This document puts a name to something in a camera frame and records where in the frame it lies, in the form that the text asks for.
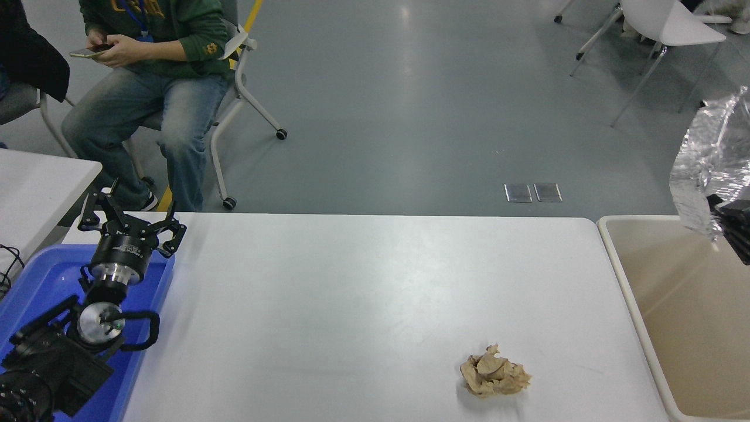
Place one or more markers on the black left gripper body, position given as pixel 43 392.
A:
pixel 120 249

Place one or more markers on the silver foil tray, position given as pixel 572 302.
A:
pixel 709 152

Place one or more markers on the smartphone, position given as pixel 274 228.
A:
pixel 82 54

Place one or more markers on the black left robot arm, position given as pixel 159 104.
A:
pixel 47 363

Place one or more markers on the person's left hand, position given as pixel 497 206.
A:
pixel 122 53

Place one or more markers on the person's right hand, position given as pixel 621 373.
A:
pixel 102 38

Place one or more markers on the white side table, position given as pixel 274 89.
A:
pixel 35 193

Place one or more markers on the blue plastic tray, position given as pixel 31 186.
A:
pixel 41 281

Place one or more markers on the large pale plastic bin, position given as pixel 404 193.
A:
pixel 674 328

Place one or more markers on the person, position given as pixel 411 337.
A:
pixel 29 53
pixel 739 26
pixel 176 111

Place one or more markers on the grey chair with castors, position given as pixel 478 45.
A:
pixel 238 79

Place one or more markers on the silver floor outlet cover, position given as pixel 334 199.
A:
pixel 518 193
pixel 548 193

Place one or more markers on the white chair with metal legs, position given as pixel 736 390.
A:
pixel 674 23

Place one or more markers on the chair leg with castor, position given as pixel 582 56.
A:
pixel 558 19

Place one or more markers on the crumpled tan paper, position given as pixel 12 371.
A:
pixel 495 375

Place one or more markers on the grey chair with white frame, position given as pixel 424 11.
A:
pixel 17 102

